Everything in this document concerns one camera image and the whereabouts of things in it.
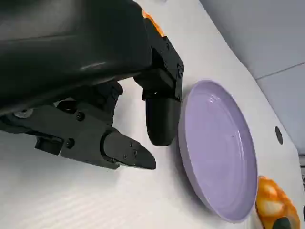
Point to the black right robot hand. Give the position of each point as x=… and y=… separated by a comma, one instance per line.
x=283, y=223

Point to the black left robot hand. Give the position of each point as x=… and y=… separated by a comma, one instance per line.
x=71, y=52

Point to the orange and white toy bread roll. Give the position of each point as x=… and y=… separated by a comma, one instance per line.
x=155, y=23
x=274, y=198

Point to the black round table grommet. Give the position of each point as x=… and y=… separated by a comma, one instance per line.
x=278, y=135

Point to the lilac plate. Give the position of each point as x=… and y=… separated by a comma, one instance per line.
x=219, y=152

